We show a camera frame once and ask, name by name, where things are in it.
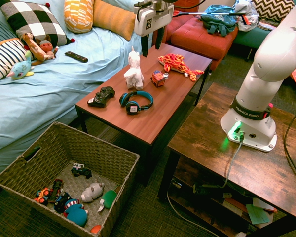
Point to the orange yellow dolphin plush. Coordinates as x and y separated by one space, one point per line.
173 63

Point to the black TV remote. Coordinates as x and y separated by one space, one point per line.
76 57

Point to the orange ball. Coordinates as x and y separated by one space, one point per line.
96 229

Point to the black white checkered pillow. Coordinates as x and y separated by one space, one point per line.
37 22

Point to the yellow white patterned bolster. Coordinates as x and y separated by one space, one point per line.
79 16

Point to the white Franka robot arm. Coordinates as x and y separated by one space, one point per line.
261 61

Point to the black game controller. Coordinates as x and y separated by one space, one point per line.
102 96

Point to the reddish wood coffee table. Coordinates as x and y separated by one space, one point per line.
162 98

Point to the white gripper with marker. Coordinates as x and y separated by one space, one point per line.
158 18

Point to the dark teal striped cushion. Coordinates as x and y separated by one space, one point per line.
0 29

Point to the teal clothes pile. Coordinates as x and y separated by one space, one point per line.
218 22

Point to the light blue narwhal plush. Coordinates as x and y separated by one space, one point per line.
21 70

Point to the green envelope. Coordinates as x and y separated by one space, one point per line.
257 214

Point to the teal green bench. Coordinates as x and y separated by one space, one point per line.
249 37

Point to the black white toy jeep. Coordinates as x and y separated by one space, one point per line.
80 170

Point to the blue shield hero plush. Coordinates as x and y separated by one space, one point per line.
76 214

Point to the long reacher grabber tool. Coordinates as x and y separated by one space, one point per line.
195 13

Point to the grey rhino plush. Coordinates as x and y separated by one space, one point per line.
92 192

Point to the red black toy race car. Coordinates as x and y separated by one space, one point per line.
56 188

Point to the green plush toy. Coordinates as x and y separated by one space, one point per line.
109 198

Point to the blue black headphones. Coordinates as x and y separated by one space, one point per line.
132 107

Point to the mustard orange pillow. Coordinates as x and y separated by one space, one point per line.
113 17

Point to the rustic brown wood table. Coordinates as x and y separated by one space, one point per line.
249 170

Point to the orange toy truck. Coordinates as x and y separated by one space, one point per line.
43 195

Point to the black white chevron pillow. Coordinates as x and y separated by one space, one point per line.
272 8

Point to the sofa with light blue sheet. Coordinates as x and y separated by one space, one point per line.
51 89

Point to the navy white striped pillow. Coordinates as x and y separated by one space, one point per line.
3 59

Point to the woven wicker basket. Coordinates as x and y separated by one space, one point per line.
93 153

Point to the black power adapter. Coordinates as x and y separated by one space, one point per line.
204 189

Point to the orange sofa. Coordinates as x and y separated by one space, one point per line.
185 5

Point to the orange tufted ottoman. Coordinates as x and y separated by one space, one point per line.
202 40

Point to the white patterned cloth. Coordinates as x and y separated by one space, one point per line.
246 10

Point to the dark blue toy car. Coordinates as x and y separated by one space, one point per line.
61 202

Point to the white unicorn plush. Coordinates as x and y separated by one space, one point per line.
134 71

